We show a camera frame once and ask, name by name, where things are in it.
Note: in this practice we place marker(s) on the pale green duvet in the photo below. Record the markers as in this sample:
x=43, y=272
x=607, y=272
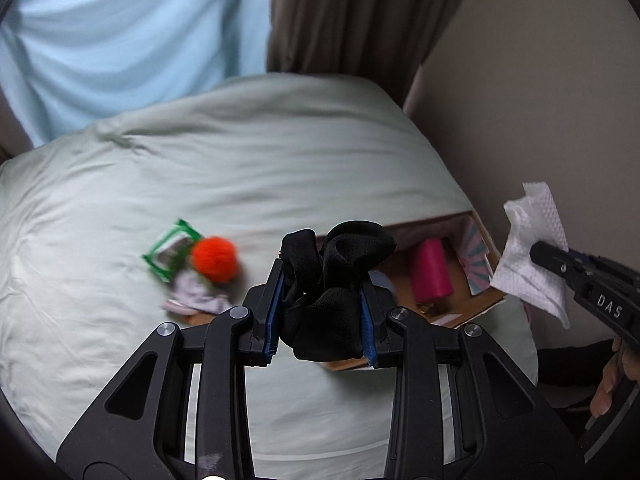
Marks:
x=240, y=160

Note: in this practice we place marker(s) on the brown curtain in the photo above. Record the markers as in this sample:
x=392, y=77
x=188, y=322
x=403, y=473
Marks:
x=350, y=20

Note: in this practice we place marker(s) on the light blue curtain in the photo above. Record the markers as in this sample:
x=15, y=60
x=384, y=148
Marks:
x=125, y=35

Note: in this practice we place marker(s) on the pink teal striped card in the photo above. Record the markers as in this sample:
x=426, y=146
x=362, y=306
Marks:
x=476, y=257

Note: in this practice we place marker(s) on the black sock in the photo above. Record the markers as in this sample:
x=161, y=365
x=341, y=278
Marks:
x=332, y=290

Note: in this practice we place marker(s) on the pink rolled cloth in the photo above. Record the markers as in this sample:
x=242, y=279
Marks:
x=431, y=272

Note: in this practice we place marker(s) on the white paper tissue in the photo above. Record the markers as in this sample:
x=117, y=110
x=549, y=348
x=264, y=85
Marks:
x=532, y=255

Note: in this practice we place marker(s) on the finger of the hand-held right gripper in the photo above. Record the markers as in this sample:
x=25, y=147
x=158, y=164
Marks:
x=555, y=259

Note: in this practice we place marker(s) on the pale purple cloth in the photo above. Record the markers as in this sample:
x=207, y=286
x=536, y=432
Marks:
x=197, y=296

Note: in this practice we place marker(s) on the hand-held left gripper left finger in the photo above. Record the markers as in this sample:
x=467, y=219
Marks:
x=273, y=305

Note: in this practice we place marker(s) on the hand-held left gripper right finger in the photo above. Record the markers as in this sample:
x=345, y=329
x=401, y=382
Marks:
x=366, y=325

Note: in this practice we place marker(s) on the person's right hand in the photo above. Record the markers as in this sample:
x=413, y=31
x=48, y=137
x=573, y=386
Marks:
x=612, y=375

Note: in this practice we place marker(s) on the orange pom-pom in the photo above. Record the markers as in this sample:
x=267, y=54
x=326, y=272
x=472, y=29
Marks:
x=215, y=258

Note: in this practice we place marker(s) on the green packet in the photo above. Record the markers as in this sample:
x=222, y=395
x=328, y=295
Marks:
x=170, y=252

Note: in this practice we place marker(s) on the cardboard box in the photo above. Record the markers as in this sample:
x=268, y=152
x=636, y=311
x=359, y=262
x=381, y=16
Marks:
x=480, y=305

